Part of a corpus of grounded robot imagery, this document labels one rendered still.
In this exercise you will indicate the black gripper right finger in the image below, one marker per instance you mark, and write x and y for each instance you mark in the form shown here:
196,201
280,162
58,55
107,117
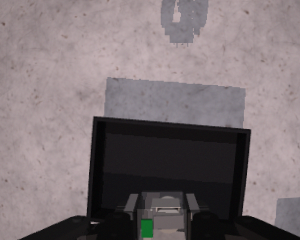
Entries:
244,227

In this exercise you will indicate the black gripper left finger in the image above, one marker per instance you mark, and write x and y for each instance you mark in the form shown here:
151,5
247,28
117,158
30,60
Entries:
115,227

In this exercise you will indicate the black rectangular tray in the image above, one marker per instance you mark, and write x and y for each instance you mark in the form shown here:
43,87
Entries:
130,156

